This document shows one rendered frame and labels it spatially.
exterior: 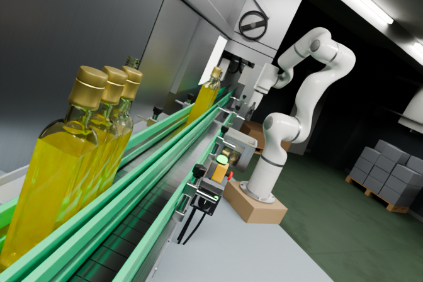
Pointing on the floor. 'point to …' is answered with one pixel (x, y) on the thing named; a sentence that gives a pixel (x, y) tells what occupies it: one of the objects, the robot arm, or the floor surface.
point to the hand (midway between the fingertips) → (248, 116)
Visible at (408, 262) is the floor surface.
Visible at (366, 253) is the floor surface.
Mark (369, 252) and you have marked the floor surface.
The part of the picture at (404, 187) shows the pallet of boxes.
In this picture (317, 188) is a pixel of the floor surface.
